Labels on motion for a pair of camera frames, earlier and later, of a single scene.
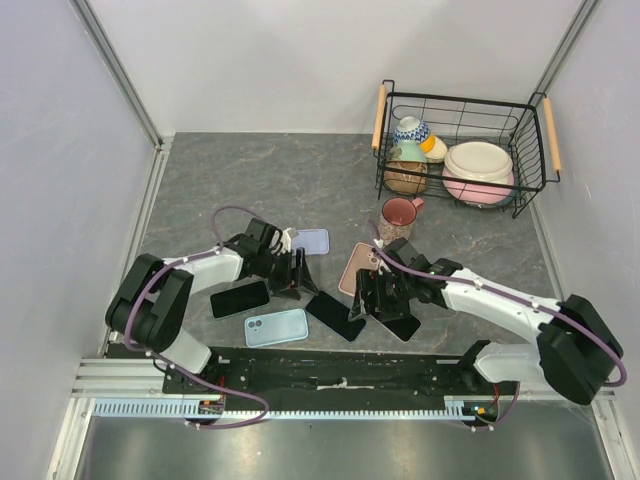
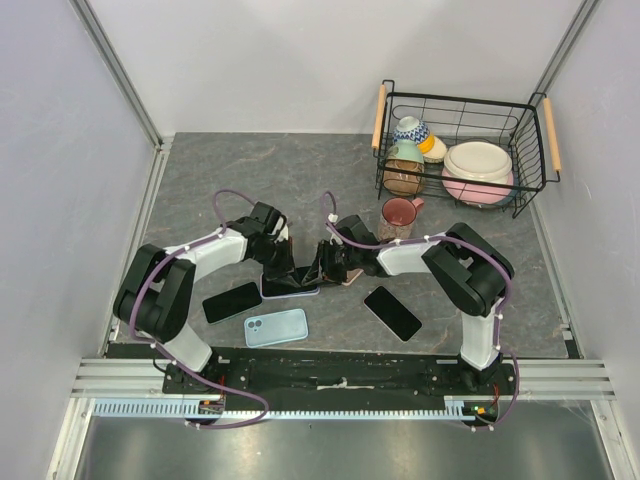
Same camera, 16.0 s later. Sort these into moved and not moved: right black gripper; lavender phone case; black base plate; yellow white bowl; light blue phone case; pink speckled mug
Moved: right black gripper; lavender phone case
Not moved: pink speckled mug; black base plate; yellow white bowl; light blue phone case
